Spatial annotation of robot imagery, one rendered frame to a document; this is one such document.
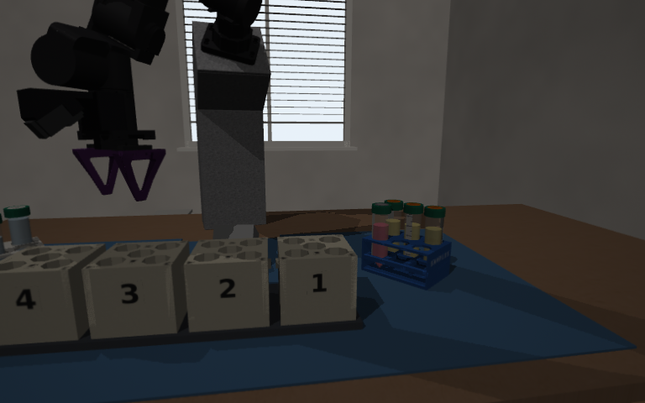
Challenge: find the white tube rack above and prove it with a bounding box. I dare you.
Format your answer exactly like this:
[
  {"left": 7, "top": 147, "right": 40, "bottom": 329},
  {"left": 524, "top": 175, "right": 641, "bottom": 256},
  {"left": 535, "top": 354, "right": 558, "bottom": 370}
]
[{"left": 0, "top": 237, "right": 44, "bottom": 259}]

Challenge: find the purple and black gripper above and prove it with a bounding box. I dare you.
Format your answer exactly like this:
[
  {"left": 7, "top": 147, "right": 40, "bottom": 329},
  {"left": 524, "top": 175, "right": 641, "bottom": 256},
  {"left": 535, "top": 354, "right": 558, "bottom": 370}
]
[{"left": 72, "top": 91, "right": 165, "bottom": 202}]

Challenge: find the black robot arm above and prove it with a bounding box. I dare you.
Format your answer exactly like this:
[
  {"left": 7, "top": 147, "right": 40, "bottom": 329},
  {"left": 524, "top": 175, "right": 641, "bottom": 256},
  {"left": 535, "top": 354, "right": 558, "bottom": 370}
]
[{"left": 17, "top": 0, "right": 263, "bottom": 139}]

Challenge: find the white box with done label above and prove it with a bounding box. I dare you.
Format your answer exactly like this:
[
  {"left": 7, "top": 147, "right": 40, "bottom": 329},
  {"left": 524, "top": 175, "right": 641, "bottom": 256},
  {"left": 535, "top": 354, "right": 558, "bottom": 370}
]
[{"left": 212, "top": 224, "right": 260, "bottom": 239}]

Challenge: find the blue tube rack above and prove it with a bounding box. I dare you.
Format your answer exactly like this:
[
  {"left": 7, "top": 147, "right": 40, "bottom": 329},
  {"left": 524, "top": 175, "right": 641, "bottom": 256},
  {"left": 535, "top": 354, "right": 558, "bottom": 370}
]
[{"left": 361, "top": 232, "right": 452, "bottom": 290}]

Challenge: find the test tube with pink liquid and green cap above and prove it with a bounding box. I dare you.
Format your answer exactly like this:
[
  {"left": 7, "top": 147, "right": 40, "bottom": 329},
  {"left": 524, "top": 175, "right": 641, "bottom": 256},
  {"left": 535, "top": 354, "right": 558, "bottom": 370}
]
[{"left": 371, "top": 202, "right": 391, "bottom": 258}]

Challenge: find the blue bench mat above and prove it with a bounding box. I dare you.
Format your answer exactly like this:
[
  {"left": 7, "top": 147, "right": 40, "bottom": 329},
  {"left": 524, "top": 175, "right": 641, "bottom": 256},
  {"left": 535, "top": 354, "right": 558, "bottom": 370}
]
[{"left": 0, "top": 231, "right": 637, "bottom": 403}]

